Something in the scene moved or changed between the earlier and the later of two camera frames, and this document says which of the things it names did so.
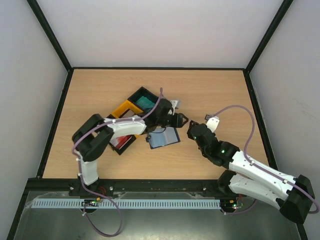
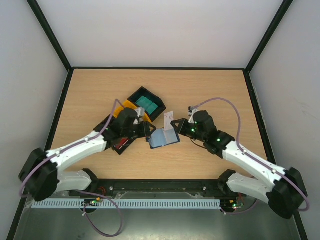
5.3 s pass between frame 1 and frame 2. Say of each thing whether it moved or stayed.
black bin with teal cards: stayed
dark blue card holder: stayed
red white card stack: stayed
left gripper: moved
